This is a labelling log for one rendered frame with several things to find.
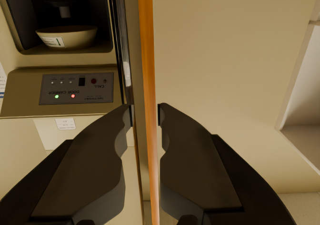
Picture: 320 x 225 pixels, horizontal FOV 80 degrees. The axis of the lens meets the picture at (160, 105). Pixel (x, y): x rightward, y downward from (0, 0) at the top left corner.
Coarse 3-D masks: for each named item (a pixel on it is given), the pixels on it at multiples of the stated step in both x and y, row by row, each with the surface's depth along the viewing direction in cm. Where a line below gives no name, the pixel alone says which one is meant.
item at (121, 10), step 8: (120, 0) 20; (120, 8) 20; (120, 16) 21; (120, 24) 21; (120, 32) 21; (120, 40) 22; (120, 56) 40; (128, 56) 23; (128, 64) 23; (128, 72) 24; (128, 80) 24; (128, 88) 25; (128, 96) 25
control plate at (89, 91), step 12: (48, 84) 51; (60, 84) 52; (72, 84) 52; (96, 84) 52; (108, 84) 52; (48, 96) 51; (60, 96) 51; (84, 96) 51; (96, 96) 51; (108, 96) 51
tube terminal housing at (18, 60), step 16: (0, 0) 49; (0, 16) 48; (0, 32) 50; (16, 32) 52; (112, 32) 51; (16, 48) 52; (32, 48) 58; (48, 48) 60; (96, 48) 59; (128, 48) 62; (16, 64) 54; (32, 64) 54; (48, 64) 54; (64, 64) 54; (80, 64) 55; (96, 64) 55; (112, 64) 55; (48, 128) 65; (80, 128) 65; (48, 144) 68; (128, 144) 69
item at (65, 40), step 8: (40, 32) 53; (48, 32) 52; (56, 32) 52; (64, 32) 52; (72, 32) 53; (80, 32) 54; (88, 32) 56; (96, 32) 61; (48, 40) 54; (56, 40) 53; (64, 40) 54; (72, 40) 54; (80, 40) 56; (88, 40) 58; (56, 48) 55; (64, 48) 55; (72, 48) 56; (80, 48) 57
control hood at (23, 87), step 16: (16, 80) 52; (32, 80) 52; (16, 96) 50; (32, 96) 51; (0, 112) 49; (16, 112) 49; (32, 112) 49; (48, 112) 49; (64, 112) 50; (80, 112) 50; (96, 112) 50
